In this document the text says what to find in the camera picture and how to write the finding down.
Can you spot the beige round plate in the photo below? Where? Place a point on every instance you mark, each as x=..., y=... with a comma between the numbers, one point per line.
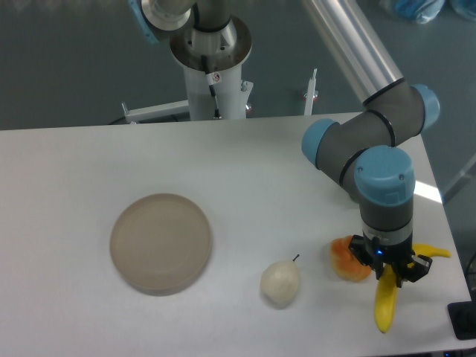
x=161, y=243

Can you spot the yellow banana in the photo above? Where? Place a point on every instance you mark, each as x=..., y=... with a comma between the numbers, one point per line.
x=387, y=290

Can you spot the orange peach fruit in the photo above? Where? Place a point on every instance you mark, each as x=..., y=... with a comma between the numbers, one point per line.
x=343, y=262

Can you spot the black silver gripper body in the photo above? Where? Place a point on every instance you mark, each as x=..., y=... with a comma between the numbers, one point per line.
x=395, y=245

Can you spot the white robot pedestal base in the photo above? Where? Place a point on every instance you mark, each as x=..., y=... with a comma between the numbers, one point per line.
x=212, y=66

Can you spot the black device at edge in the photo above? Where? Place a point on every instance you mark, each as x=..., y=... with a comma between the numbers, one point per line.
x=462, y=316

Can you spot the pale white pear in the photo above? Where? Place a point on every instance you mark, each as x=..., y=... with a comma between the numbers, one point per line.
x=280, y=282

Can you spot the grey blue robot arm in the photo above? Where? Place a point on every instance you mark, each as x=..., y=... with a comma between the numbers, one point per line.
x=361, y=155

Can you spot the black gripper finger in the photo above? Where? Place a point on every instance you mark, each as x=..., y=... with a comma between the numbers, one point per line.
x=368, y=253
x=412, y=270

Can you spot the blue plastic bag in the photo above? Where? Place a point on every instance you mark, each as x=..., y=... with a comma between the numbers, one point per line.
x=422, y=12

